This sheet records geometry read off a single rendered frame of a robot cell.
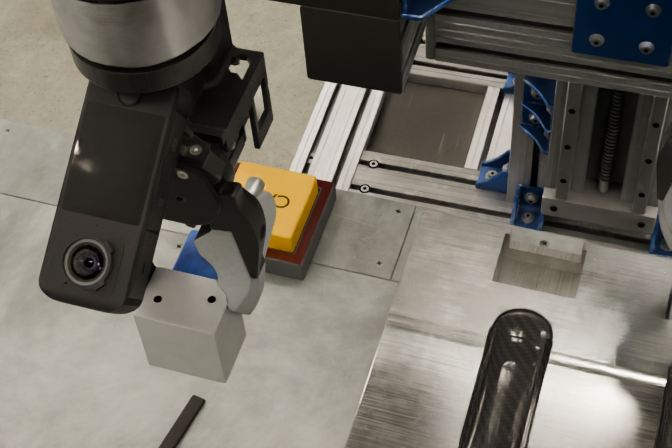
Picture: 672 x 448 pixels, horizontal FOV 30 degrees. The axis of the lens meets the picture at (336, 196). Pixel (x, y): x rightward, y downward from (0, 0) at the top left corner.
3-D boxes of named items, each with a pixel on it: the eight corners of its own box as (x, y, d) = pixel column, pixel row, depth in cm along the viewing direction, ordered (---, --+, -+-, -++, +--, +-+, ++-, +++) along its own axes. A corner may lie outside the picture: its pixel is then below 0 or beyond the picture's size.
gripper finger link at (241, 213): (289, 260, 68) (234, 150, 62) (280, 283, 67) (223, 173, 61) (213, 254, 70) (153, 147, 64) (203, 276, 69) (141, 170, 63)
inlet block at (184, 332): (225, 200, 83) (214, 146, 79) (297, 216, 82) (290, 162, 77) (148, 365, 75) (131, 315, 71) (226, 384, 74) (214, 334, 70)
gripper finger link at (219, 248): (317, 251, 75) (267, 145, 68) (285, 332, 71) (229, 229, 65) (271, 247, 76) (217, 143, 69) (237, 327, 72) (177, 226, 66)
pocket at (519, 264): (505, 258, 85) (507, 225, 82) (583, 275, 83) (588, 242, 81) (489, 313, 82) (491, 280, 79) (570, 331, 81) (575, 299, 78)
